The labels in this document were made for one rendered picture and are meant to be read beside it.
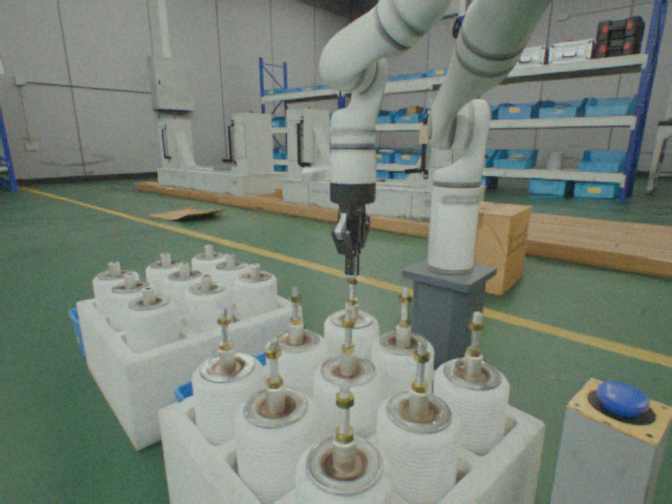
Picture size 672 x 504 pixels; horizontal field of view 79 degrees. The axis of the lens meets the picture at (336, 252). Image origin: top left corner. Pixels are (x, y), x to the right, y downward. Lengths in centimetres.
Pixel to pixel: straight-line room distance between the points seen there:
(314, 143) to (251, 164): 76
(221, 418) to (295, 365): 12
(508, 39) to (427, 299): 48
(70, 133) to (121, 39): 157
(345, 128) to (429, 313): 42
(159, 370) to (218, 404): 28
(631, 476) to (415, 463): 19
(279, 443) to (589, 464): 30
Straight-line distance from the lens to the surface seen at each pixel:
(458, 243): 82
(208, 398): 59
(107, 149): 707
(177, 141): 501
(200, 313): 89
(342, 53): 62
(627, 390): 48
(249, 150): 381
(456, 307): 83
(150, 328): 84
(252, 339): 92
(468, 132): 80
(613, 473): 48
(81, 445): 98
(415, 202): 258
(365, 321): 72
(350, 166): 63
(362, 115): 63
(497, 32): 60
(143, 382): 85
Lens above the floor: 55
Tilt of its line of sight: 15 degrees down
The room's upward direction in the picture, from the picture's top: straight up
